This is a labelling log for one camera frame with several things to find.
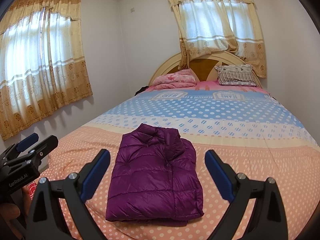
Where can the cream wooden headboard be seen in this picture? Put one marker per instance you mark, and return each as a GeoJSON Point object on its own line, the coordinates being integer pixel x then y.
{"type": "Point", "coordinates": [203, 68]}

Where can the purple puffer jacket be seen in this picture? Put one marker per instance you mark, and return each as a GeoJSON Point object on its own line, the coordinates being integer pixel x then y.
{"type": "Point", "coordinates": [154, 179]}

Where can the striped grey pillow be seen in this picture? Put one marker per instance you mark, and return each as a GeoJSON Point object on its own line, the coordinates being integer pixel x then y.
{"type": "Point", "coordinates": [236, 75]}

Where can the beige curtain left window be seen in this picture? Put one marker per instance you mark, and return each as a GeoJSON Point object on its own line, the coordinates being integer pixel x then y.
{"type": "Point", "coordinates": [43, 66]}

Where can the pink bed sheet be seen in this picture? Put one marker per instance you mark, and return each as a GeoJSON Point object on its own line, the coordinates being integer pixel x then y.
{"type": "Point", "coordinates": [203, 85]}

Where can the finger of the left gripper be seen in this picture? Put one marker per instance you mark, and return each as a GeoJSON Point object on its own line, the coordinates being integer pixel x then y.
{"type": "Point", "coordinates": [39, 151]}
{"type": "Point", "coordinates": [15, 150]}

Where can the folded pink blanket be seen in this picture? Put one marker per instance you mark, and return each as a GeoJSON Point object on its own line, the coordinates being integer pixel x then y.
{"type": "Point", "coordinates": [181, 79]}

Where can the blue peach dotted bedspread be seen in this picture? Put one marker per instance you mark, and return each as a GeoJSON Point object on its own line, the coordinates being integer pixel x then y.
{"type": "Point", "coordinates": [247, 128]}

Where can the person's left hand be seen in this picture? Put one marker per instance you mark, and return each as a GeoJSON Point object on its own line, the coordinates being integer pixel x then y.
{"type": "Point", "coordinates": [10, 211]}

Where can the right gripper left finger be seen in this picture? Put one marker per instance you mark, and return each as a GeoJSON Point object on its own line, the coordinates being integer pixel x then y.
{"type": "Point", "coordinates": [46, 219]}

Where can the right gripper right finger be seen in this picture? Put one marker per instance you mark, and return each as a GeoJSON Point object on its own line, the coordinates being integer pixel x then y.
{"type": "Point", "coordinates": [268, 219]}

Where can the beige curtain behind headboard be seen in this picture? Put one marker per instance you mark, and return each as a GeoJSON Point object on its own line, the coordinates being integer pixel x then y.
{"type": "Point", "coordinates": [211, 26]}

